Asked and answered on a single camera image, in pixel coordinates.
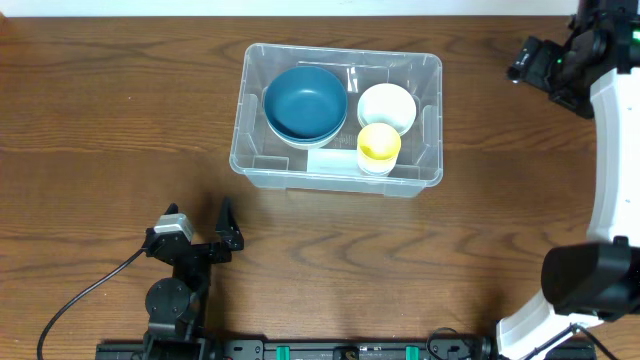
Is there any cream large bowl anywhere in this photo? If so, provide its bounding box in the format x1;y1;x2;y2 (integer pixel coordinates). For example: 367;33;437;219
280;135;335;150

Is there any blue bowl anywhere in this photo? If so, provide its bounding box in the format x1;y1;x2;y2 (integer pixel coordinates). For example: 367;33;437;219
263;66;348;123
267;117;346;145

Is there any white cup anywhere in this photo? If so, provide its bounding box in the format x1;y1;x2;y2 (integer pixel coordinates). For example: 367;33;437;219
359;168;393;177

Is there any yellow cup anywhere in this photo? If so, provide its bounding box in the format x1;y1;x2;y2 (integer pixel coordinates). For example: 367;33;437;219
357;157;396;171
357;123;402;161

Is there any white small bowl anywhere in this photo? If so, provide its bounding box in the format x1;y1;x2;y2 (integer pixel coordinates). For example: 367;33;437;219
357;83;417;136

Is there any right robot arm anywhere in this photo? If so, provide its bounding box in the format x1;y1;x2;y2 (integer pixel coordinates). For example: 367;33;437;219
492;0;639;359

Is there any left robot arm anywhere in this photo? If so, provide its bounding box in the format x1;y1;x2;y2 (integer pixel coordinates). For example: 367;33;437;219
142;198;244;360

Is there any clear plastic storage bin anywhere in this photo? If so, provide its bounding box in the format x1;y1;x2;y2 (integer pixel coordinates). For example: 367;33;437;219
229;43;444;198

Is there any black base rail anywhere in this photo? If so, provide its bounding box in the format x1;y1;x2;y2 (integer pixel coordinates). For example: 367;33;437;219
95;338;599;360

